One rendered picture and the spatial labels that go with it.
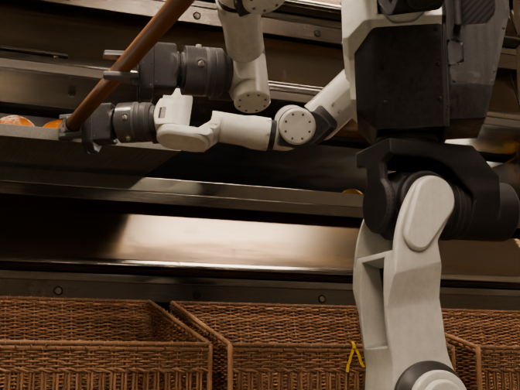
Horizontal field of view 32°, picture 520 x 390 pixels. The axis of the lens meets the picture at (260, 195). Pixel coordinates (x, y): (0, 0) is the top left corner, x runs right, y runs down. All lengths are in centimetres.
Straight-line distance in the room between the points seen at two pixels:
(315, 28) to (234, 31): 123
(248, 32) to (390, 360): 60
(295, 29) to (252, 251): 67
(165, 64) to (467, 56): 53
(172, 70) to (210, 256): 92
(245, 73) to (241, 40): 10
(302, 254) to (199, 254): 30
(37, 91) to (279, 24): 74
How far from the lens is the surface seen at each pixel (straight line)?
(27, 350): 181
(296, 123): 190
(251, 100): 161
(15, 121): 210
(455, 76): 165
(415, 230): 158
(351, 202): 263
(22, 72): 228
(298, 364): 197
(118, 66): 160
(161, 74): 159
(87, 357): 183
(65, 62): 230
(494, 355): 221
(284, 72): 263
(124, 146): 213
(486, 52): 167
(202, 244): 243
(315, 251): 255
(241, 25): 149
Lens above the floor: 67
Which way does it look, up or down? 11 degrees up
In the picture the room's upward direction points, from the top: straight up
